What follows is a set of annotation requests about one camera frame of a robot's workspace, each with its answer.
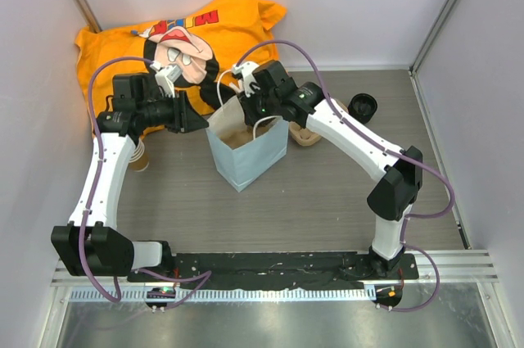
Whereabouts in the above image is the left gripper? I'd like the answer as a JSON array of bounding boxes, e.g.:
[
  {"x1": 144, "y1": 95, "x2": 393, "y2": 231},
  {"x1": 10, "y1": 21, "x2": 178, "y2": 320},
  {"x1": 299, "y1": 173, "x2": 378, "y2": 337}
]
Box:
[{"x1": 137, "y1": 89, "x2": 209, "y2": 133}]

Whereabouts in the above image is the pulp cup carrier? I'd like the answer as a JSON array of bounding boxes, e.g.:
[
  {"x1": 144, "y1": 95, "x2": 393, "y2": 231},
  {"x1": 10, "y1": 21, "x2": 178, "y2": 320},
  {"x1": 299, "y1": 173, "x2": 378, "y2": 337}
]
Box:
[
  {"x1": 220, "y1": 129, "x2": 253, "y2": 150},
  {"x1": 288, "y1": 96, "x2": 349, "y2": 147}
]

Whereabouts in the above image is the light blue paper bag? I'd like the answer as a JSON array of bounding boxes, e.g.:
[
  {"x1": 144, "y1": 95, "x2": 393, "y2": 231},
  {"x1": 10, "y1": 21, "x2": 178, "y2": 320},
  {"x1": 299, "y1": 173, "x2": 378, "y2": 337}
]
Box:
[{"x1": 206, "y1": 78, "x2": 289, "y2": 192}]

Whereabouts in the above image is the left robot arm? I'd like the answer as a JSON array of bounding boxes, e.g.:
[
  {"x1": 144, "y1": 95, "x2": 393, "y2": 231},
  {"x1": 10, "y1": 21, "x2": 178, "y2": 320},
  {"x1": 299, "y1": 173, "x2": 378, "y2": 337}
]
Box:
[{"x1": 51, "y1": 66, "x2": 208, "y2": 282}]

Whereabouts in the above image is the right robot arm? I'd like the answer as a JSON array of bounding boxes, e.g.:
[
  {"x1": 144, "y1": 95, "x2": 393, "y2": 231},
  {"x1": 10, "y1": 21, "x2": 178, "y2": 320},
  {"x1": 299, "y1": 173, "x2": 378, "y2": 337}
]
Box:
[{"x1": 233, "y1": 60, "x2": 422, "y2": 278}]

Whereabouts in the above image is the stack of paper cups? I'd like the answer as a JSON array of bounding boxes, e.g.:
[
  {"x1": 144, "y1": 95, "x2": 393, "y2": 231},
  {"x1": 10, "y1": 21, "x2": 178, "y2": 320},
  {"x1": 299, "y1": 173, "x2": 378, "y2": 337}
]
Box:
[{"x1": 129, "y1": 139, "x2": 149, "y2": 172}]

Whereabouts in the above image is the orange cartoon t-shirt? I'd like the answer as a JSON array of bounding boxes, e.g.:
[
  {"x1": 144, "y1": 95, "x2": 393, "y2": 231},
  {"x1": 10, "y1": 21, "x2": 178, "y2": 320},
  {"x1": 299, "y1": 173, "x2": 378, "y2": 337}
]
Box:
[{"x1": 75, "y1": 0, "x2": 287, "y2": 115}]

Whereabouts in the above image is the stack of black lids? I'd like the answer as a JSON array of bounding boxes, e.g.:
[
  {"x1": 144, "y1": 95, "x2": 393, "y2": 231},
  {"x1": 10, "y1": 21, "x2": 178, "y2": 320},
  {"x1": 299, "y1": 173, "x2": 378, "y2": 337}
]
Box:
[{"x1": 348, "y1": 93, "x2": 377, "y2": 124}]

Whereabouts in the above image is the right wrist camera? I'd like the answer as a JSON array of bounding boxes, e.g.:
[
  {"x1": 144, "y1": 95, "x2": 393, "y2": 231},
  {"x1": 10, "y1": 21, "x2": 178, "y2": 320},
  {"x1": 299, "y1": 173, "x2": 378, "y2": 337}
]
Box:
[{"x1": 232, "y1": 61, "x2": 260, "y2": 97}]

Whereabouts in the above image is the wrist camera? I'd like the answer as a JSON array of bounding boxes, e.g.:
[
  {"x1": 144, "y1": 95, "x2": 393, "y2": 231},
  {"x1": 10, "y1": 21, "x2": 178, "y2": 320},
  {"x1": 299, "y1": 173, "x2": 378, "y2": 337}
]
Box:
[
  {"x1": 150, "y1": 61, "x2": 183, "y2": 98},
  {"x1": 232, "y1": 61, "x2": 260, "y2": 97}
]

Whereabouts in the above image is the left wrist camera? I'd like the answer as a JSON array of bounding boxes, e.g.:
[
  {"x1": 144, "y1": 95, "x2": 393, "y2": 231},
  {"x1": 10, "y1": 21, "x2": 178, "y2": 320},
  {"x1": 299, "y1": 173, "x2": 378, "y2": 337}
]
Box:
[{"x1": 150, "y1": 61, "x2": 183, "y2": 98}]

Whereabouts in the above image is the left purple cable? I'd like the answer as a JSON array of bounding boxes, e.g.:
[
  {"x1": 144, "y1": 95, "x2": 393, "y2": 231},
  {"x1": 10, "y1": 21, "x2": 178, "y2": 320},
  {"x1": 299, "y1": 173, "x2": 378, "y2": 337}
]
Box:
[{"x1": 79, "y1": 56, "x2": 214, "y2": 310}]

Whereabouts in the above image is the purple cable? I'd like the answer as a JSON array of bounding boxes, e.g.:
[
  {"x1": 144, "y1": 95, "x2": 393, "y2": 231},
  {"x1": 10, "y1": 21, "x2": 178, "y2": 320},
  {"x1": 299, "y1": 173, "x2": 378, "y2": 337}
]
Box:
[
  {"x1": 235, "y1": 39, "x2": 456, "y2": 312},
  {"x1": 79, "y1": 56, "x2": 214, "y2": 310}
]

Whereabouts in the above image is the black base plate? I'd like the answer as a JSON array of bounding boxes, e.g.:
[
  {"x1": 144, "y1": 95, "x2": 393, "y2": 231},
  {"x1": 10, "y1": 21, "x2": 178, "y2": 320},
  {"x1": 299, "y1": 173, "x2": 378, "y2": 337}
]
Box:
[{"x1": 150, "y1": 251, "x2": 419, "y2": 291}]

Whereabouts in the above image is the slotted cable duct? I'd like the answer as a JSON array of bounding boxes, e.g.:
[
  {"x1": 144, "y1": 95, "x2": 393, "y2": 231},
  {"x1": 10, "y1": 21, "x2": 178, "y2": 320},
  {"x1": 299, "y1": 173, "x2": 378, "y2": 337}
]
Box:
[{"x1": 67, "y1": 286, "x2": 377, "y2": 304}]

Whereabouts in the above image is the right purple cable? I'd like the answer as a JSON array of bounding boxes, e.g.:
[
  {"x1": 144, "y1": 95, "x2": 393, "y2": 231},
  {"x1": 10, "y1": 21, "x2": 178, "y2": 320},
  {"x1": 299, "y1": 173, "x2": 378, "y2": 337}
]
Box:
[{"x1": 235, "y1": 39, "x2": 456, "y2": 312}]

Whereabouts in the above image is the right aluminium frame post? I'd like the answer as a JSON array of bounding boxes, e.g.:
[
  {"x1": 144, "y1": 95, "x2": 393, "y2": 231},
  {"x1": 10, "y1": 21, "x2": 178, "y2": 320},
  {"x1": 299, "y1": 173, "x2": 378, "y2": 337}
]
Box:
[{"x1": 409, "y1": 0, "x2": 488, "y2": 79}]

